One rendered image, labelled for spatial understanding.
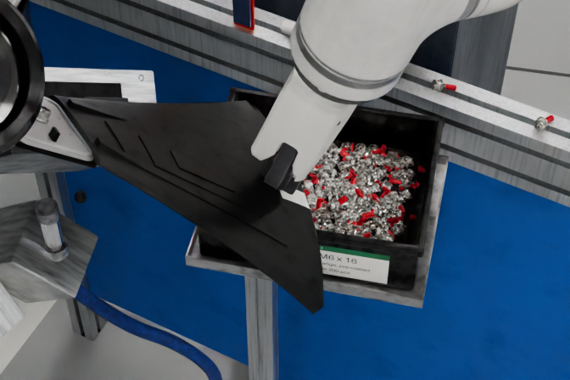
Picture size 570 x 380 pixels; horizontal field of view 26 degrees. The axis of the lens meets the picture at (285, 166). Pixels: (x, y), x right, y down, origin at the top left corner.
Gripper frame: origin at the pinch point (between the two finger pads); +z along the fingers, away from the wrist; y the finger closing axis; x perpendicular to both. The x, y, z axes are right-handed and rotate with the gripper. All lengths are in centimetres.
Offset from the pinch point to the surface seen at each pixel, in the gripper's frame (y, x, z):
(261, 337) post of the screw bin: -8.9, 5.7, 44.1
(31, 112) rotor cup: 16.9, -15.0, -14.0
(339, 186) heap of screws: -12.2, 4.3, 15.4
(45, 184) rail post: -26, -32, 73
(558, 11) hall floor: -139, 22, 97
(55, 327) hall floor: -26, -25, 113
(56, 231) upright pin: 12.0, -13.3, 8.2
